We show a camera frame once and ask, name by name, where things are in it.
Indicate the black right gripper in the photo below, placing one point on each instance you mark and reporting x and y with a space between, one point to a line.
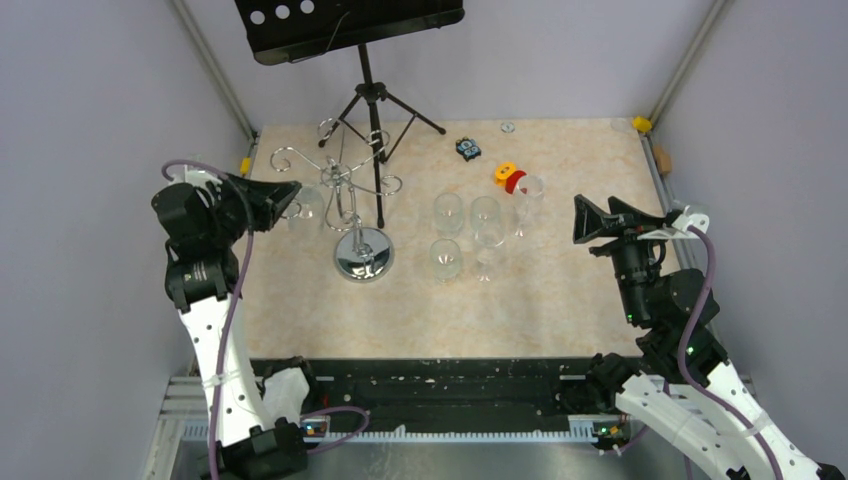
590 221

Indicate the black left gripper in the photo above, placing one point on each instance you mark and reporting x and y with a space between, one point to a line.
268 199

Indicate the large plain wine glass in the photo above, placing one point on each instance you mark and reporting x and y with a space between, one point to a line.
528 195

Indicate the tall wine glass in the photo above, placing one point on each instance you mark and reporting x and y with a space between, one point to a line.
487 240

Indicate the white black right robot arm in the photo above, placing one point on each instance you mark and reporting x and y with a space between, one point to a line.
686 388

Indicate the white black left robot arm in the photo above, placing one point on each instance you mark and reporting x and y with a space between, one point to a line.
243 440

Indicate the chrome wine glass rack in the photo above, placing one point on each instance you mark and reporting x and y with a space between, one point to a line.
362 254

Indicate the small wooden block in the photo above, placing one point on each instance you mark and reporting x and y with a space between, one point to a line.
663 160

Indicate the red round toy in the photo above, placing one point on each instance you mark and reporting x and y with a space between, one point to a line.
513 179

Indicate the black blue small device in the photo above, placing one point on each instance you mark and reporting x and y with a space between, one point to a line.
468 148

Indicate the black music stand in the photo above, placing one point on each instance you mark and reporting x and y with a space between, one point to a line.
295 31

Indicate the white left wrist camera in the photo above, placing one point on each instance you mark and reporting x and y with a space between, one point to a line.
201 178

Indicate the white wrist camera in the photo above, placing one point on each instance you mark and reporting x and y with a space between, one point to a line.
681 224
201 178

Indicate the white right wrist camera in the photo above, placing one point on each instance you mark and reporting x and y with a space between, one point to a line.
681 224

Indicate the yellow corner bracket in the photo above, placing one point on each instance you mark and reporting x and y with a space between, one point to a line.
642 124

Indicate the yellow ring toy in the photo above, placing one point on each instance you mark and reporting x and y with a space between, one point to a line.
503 172

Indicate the aluminium frame post left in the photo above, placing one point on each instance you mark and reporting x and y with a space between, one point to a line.
212 68

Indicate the aluminium frame post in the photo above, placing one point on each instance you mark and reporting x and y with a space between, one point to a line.
212 68
687 62

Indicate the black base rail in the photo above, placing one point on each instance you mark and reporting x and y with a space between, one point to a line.
465 396

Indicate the aluminium frame post right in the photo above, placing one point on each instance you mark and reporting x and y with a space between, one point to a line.
687 62

